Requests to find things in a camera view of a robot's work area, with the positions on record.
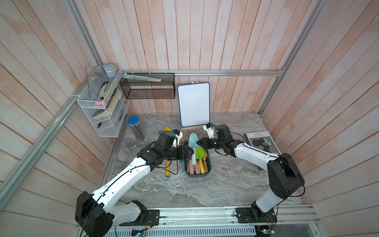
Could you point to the grey round object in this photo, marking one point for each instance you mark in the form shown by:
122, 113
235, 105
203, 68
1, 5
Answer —
110, 71

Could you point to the light blue small shovel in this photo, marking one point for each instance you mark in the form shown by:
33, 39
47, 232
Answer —
193, 145

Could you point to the purple shovel pink handle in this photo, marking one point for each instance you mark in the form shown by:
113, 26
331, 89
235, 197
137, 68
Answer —
190, 168

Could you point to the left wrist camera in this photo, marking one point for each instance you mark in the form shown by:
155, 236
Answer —
178, 136

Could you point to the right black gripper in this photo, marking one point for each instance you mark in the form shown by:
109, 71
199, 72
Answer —
206, 142

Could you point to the black mesh wall basket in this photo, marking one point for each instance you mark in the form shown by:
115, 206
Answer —
136, 89

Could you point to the pink item in shelf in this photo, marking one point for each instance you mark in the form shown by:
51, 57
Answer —
100, 103

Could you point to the yellow shovel blue tip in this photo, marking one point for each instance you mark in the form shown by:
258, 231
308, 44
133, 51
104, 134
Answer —
167, 172

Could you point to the lime shovel wooden handle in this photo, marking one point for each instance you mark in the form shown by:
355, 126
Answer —
197, 168

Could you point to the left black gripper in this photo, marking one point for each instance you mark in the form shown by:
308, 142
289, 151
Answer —
183, 153

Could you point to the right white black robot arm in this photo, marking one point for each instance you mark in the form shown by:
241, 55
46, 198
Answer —
283, 174

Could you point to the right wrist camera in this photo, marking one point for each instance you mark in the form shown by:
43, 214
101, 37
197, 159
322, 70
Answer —
211, 130

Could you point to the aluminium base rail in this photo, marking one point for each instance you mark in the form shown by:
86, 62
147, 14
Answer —
211, 216

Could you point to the green trowel yellow handle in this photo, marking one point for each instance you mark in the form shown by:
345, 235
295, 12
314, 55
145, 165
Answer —
199, 157

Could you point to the white wire shelf rack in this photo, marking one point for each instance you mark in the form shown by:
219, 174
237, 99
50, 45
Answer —
99, 87

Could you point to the yellow scoop orange handle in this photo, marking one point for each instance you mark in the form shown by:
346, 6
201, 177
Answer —
168, 129

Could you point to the black cover book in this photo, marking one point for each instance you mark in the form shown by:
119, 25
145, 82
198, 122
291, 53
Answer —
262, 140

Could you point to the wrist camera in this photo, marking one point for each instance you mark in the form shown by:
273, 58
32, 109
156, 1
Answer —
178, 136
211, 130

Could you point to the green ruler on basket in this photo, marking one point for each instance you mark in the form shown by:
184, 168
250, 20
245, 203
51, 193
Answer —
141, 78

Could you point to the white board blue frame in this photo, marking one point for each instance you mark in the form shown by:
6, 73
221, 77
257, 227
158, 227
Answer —
194, 104

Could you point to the blue lid pencil tube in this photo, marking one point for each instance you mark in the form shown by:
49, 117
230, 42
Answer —
134, 123

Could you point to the book in wire shelf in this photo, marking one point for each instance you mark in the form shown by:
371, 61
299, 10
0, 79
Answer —
102, 113

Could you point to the dark teal storage box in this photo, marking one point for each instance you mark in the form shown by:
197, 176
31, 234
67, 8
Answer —
200, 175

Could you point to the small wooden easel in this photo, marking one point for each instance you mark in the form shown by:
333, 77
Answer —
185, 129

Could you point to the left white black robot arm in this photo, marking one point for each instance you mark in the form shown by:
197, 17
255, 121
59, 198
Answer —
96, 212

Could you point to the yellow shovel wooden handle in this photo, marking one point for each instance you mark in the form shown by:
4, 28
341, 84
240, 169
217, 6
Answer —
205, 162

